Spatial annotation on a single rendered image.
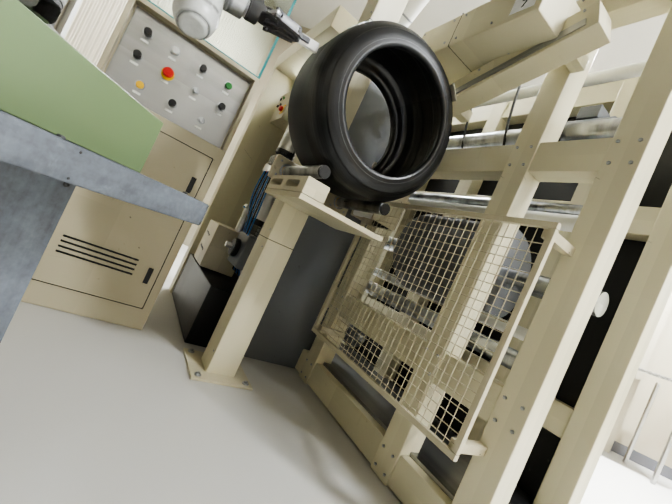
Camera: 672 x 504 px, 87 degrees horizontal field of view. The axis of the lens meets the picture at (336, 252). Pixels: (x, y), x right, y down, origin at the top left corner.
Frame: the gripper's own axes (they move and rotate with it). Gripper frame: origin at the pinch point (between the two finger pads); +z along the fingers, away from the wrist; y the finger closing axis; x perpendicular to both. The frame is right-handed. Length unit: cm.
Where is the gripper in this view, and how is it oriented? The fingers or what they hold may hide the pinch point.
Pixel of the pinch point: (308, 42)
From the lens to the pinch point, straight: 130.5
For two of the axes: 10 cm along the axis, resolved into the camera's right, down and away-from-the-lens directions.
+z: 8.2, 2.4, 5.1
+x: -3.1, 9.5, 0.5
